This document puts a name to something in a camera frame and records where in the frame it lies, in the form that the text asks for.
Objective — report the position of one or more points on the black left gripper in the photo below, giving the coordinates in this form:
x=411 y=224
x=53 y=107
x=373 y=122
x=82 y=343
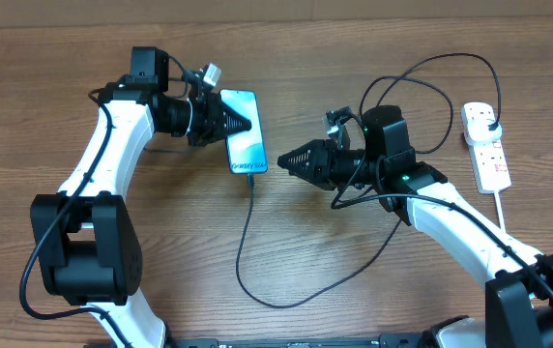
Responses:
x=215 y=110

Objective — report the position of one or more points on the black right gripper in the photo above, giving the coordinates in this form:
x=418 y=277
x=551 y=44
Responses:
x=322 y=152

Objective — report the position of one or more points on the Samsung Galaxy smartphone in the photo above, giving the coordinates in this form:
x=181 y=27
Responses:
x=246 y=150

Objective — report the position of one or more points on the white power strip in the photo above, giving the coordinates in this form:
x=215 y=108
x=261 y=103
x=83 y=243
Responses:
x=488 y=160

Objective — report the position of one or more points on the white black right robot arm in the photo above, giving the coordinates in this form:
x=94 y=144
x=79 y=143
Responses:
x=517 y=279

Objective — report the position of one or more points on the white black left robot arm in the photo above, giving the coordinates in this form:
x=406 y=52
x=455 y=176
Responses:
x=87 y=257

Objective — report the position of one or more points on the white charger plug adapter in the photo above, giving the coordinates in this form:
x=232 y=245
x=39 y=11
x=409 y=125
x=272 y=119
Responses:
x=478 y=132

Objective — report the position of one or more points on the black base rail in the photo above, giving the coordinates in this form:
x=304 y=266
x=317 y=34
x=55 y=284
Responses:
x=384 y=340

